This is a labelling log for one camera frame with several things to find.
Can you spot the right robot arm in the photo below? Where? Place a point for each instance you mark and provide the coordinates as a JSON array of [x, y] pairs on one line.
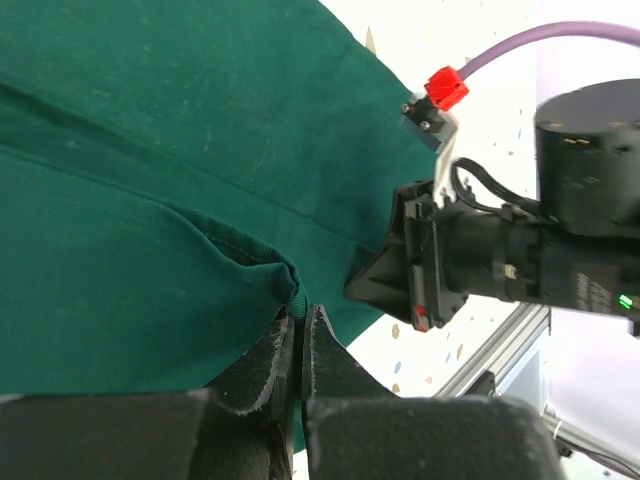
[[587, 157]]

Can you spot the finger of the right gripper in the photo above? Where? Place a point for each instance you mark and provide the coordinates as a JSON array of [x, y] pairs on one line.
[[381, 281]]

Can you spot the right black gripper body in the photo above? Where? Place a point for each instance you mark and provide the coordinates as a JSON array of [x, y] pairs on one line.
[[456, 252]]

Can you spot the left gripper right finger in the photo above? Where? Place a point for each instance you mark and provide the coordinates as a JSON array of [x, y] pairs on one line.
[[355, 428]]

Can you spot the aluminium rail frame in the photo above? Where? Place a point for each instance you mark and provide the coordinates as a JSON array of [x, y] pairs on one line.
[[511, 363]]

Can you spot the green surgical cloth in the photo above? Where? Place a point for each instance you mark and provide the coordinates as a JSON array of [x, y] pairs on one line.
[[172, 173]]

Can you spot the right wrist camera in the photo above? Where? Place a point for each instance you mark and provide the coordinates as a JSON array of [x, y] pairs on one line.
[[427, 116]]

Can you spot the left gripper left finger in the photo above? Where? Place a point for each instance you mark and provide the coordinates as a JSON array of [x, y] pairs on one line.
[[237, 426]]

